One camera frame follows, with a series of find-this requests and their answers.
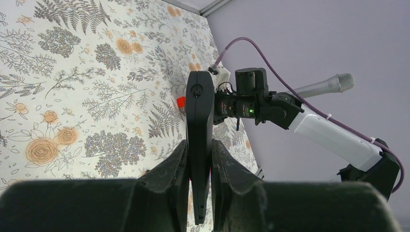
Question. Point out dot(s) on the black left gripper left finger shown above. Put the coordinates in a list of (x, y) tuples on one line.
[(155, 202)]

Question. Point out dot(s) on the red block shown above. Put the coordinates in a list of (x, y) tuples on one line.
[(181, 102)]

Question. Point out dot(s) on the silver microphone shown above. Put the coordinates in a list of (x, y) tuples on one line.
[(337, 84)]

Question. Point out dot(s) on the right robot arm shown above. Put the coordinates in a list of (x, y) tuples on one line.
[(368, 159)]

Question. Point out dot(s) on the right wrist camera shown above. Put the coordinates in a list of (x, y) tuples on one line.
[(220, 76)]

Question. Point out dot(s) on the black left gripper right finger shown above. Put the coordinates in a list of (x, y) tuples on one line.
[(242, 202)]

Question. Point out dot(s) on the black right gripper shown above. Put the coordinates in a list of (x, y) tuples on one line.
[(224, 106)]

